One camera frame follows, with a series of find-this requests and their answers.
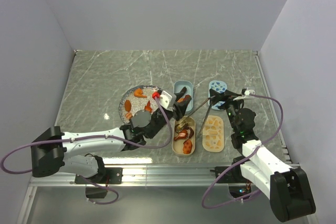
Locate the aluminium frame rail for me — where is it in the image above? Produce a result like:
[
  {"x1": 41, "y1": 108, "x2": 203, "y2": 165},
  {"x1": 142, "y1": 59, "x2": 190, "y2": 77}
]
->
[{"x1": 28, "y1": 163, "x2": 230, "y2": 187}]

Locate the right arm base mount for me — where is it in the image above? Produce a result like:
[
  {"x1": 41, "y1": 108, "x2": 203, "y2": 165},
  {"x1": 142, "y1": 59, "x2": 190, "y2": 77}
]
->
[{"x1": 210, "y1": 156, "x2": 251, "y2": 198}]

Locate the beige patterned lid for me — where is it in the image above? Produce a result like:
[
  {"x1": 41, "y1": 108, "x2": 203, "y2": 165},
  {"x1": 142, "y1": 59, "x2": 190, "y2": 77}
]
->
[{"x1": 202, "y1": 115, "x2": 225, "y2": 153}]

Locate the spotted orange food piece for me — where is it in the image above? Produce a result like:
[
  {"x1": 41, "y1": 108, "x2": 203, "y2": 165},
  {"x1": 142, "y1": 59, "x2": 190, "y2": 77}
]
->
[{"x1": 183, "y1": 139, "x2": 193, "y2": 154}]

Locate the orange crab claw piece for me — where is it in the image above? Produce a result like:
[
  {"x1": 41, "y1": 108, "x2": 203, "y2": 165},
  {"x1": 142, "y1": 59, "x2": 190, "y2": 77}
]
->
[{"x1": 144, "y1": 101, "x2": 152, "y2": 113}]

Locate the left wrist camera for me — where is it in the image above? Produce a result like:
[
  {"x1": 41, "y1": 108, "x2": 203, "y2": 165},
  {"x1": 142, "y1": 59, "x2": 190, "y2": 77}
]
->
[{"x1": 152, "y1": 90, "x2": 176, "y2": 111}]

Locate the speckled round plate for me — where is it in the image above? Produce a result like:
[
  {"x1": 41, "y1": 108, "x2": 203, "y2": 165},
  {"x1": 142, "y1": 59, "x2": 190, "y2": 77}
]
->
[{"x1": 119, "y1": 85, "x2": 162, "y2": 124}]

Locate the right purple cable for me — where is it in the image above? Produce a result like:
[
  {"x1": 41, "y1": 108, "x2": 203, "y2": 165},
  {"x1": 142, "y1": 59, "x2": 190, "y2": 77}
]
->
[{"x1": 201, "y1": 93, "x2": 284, "y2": 209}]

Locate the beige lunch box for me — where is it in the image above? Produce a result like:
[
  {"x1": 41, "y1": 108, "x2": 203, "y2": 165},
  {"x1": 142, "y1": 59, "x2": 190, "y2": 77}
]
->
[{"x1": 172, "y1": 116, "x2": 196, "y2": 157}]

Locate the black sea cucumber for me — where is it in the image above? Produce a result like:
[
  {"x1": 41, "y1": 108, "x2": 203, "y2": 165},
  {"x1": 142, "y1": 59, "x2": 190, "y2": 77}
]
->
[{"x1": 180, "y1": 87, "x2": 187, "y2": 94}]

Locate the orange oval nugget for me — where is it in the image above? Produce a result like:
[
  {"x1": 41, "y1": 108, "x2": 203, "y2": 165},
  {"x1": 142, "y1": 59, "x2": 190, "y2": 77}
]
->
[{"x1": 124, "y1": 100, "x2": 132, "y2": 112}]

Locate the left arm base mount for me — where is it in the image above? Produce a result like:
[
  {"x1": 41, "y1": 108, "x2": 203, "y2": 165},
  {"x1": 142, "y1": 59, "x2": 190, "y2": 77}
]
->
[{"x1": 75, "y1": 166, "x2": 124, "y2": 200}]

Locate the dark glazed food piece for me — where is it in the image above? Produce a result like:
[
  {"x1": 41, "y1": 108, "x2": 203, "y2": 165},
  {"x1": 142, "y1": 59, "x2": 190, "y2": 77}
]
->
[{"x1": 174, "y1": 122, "x2": 189, "y2": 132}]

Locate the blue lunch box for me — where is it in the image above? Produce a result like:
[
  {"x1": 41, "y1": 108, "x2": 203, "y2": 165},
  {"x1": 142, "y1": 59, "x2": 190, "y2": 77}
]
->
[{"x1": 173, "y1": 80, "x2": 194, "y2": 114}]

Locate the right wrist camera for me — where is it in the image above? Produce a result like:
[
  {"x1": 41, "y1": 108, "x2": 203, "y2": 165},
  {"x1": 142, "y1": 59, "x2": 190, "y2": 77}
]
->
[{"x1": 241, "y1": 88, "x2": 256, "y2": 99}]

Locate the orange drumstick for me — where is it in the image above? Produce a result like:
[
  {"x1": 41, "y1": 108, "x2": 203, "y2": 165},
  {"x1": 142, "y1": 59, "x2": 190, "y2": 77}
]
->
[{"x1": 174, "y1": 130, "x2": 188, "y2": 141}]

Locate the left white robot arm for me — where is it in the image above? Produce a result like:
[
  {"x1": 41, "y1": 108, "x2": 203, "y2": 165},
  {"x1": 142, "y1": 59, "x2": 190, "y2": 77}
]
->
[{"x1": 30, "y1": 88, "x2": 192, "y2": 183}]

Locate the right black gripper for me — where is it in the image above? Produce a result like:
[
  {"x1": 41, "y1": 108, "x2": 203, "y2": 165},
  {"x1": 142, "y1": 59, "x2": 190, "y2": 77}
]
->
[{"x1": 209, "y1": 89, "x2": 245, "y2": 133}]

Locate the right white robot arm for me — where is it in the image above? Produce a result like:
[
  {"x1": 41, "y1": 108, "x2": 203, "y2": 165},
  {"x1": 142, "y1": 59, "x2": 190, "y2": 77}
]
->
[{"x1": 209, "y1": 89, "x2": 316, "y2": 222}]

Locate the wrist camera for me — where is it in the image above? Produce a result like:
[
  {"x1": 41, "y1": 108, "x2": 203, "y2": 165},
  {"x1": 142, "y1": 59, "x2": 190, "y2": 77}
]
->
[
  {"x1": 241, "y1": 88, "x2": 256, "y2": 99},
  {"x1": 152, "y1": 90, "x2": 176, "y2": 111}
]

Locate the blue patterned lid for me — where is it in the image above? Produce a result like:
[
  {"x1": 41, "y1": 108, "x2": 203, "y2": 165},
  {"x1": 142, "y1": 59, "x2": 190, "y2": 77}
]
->
[{"x1": 208, "y1": 80, "x2": 228, "y2": 111}]

